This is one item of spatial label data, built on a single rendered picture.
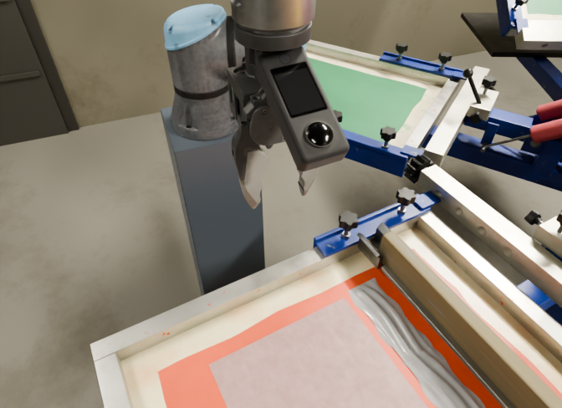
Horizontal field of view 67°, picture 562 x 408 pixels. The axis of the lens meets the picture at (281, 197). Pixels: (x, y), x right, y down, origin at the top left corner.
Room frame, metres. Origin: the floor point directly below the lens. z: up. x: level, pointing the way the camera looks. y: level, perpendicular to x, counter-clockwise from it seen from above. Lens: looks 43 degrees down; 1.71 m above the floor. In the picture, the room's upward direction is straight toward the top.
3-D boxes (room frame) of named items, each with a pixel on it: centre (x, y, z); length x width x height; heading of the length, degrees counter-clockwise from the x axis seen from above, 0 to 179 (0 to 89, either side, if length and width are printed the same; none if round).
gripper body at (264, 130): (0.40, 0.01, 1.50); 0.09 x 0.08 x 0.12; 21
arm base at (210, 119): (0.79, 0.16, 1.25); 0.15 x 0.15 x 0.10
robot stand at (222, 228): (0.79, 0.16, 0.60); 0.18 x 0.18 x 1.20; 21
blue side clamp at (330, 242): (0.67, -0.22, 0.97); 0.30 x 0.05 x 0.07; 119
